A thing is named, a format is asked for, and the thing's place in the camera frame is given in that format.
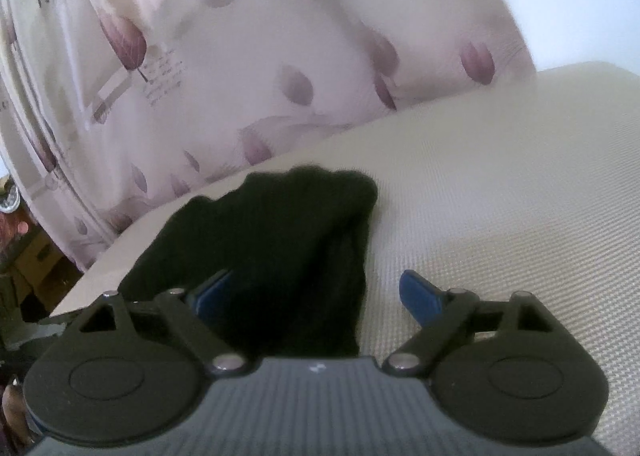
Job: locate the leaf print curtain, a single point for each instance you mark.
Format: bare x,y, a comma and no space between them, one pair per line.
210,66

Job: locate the black lace underwear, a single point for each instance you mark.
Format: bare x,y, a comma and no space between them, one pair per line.
280,246

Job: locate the beige woven mattress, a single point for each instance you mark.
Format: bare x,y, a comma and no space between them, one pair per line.
500,186

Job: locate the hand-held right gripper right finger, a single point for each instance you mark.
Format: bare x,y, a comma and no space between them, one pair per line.
419,297

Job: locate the brown cardboard box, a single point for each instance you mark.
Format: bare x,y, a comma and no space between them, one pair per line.
37,256

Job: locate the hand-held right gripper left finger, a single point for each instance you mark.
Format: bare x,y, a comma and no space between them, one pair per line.
212,293

